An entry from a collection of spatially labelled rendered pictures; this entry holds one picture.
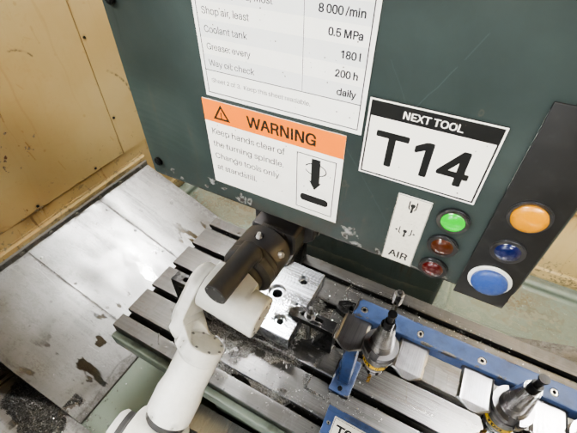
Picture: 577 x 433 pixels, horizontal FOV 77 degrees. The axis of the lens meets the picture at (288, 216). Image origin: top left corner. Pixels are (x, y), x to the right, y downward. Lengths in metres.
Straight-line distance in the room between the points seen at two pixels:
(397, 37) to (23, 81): 1.28
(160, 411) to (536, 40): 0.60
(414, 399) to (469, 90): 0.87
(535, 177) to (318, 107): 0.17
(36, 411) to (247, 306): 1.03
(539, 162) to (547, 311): 1.52
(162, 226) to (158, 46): 1.28
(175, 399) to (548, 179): 0.53
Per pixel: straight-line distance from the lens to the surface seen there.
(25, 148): 1.48
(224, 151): 0.41
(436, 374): 1.10
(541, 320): 1.76
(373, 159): 0.33
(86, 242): 1.60
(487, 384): 0.76
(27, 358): 1.48
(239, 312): 0.53
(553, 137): 0.30
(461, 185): 0.32
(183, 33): 0.38
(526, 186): 0.32
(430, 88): 0.29
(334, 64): 0.30
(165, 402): 0.62
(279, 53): 0.32
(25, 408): 1.49
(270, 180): 0.40
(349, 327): 0.74
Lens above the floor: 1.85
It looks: 44 degrees down
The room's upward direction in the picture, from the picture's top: straight up
